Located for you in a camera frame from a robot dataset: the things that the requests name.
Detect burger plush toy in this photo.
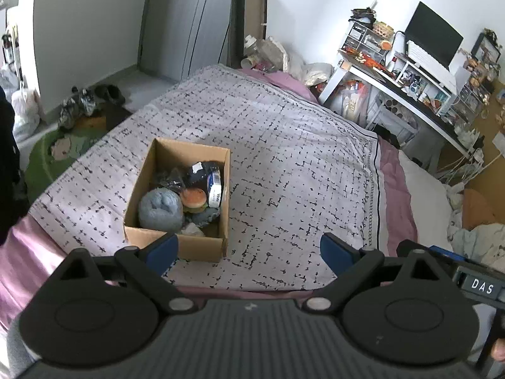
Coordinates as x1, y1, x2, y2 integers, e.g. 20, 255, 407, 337
179, 188, 208, 214

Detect pale blue plastic bag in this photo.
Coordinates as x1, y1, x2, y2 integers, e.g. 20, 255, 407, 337
0, 67, 20, 95

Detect clear plastic bag with items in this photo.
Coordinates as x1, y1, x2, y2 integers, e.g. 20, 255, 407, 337
331, 79, 371, 123

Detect blue tissue pack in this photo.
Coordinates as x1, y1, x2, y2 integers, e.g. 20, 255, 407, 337
206, 168, 223, 209

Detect pale crumpled cloth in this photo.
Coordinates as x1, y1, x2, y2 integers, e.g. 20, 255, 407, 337
446, 183, 505, 265

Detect clear desktop organizer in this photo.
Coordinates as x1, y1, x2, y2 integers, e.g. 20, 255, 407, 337
450, 67, 494, 123

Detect white wire cart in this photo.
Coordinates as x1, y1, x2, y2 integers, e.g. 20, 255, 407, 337
367, 95, 419, 147

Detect clear bag with dark item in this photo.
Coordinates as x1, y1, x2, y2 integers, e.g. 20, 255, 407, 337
154, 168, 188, 192

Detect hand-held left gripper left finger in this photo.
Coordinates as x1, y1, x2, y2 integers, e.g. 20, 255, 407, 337
59, 233, 200, 316

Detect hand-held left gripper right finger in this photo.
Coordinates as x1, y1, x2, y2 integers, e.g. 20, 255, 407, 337
303, 233, 454, 312

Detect picture frame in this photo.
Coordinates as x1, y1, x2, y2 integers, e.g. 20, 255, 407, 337
471, 32, 503, 64

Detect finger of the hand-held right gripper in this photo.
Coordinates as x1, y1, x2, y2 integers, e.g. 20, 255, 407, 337
396, 239, 464, 263

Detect grey-blue round plush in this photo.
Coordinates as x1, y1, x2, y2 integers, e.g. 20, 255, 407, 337
137, 189, 185, 232

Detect white plastic bag red print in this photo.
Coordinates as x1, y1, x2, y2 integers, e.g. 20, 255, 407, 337
12, 87, 42, 143

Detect white pillow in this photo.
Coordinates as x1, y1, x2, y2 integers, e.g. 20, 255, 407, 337
398, 150, 454, 253

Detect green rug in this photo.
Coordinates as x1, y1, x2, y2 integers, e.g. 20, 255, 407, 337
24, 114, 115, 194

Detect black monitor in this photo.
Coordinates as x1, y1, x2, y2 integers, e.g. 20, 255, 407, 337
404, 1, 464, 69

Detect dark slippers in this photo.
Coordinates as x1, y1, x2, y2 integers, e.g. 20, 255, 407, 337
95, 84, 126, 105

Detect camouflage shoes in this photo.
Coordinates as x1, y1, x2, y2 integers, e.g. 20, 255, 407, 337
58, 87, 97, 131

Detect dark cloth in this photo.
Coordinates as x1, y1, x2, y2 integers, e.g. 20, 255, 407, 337
0, 87, 24, 245

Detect grey wardrobe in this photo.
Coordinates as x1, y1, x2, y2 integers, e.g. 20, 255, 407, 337
138, 0, 237, 83

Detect crumpled white plastic bag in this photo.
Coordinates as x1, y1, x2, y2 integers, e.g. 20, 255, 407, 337
300, 61, 336, 85

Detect white drawer organizer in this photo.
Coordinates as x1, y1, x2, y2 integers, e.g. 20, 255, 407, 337
343, 21, 391, 58

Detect greyish plastic bag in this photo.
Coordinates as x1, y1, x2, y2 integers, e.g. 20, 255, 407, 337
258, 37, 290, 72

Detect cardboard box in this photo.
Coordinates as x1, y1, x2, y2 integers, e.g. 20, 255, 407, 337
123, 137, 231, 263

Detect light blue frilled plush toy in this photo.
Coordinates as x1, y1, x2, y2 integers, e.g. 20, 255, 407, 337
185, 207, 222, 227

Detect white cables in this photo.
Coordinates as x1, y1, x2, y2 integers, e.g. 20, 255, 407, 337
434, 146, 486, 184

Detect brown board with dark frame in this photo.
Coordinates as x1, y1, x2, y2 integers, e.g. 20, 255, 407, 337
231, 0, 269, 69

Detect white tissue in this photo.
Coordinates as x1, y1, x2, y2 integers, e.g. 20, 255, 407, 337
179, 223, 206, 238

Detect white black-patterned blanket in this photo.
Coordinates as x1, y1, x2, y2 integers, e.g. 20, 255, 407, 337
29, 65, 381, 291

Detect white keyboard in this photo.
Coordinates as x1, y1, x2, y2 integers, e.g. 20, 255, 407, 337
406, 41, 454, 83

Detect white desk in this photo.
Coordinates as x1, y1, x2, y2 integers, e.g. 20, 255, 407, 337
318, 47, 480, 159

